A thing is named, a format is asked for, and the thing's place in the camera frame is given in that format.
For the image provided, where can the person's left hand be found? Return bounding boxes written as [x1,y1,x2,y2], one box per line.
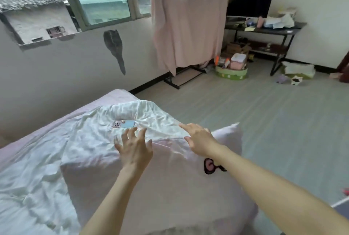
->
[114,127,154,172]

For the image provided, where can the person's right hand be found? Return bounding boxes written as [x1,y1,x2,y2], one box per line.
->
[178,123,222,158]

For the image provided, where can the person's right forearm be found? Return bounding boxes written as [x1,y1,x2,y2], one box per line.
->
[205,145,349,235]

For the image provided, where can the person's left forearm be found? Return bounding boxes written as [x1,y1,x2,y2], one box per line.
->
[79,167,145,235]

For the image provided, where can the pink pillow with cartoon print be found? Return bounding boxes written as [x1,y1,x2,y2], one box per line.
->
[60,122,258,235]

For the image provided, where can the white crumpled blanket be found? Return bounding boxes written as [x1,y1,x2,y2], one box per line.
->
[0,100,191,235]

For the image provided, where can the black clothes rack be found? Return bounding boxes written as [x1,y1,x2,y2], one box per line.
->
[140,0,208,90]

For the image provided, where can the pink bed sheet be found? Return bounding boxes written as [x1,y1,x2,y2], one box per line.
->
[0,89,137,164]

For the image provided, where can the green round storage box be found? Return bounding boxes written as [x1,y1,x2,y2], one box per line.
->
[215,64,248,81]

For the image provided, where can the pink and white container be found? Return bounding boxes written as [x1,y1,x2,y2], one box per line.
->
[230,53,247,70]

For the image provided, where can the cardboard box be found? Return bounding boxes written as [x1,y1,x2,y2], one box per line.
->
[225,43,252,57]

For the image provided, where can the pink cloth on rack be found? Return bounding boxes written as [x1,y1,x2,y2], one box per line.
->
[150,0,229,77]

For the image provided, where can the black tv stand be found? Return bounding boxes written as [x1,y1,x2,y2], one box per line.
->
[224,17,307,77]

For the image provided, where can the white cushion pet bed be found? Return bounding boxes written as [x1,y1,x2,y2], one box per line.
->
[281,61,316,80]

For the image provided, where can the black television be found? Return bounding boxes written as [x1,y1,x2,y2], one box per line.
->
[226,0,275,19]

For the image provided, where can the pile of white papers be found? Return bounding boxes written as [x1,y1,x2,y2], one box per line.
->
[263,7,298,29]

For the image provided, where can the window with green frame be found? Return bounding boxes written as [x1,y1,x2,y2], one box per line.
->
[0,0,198,51]

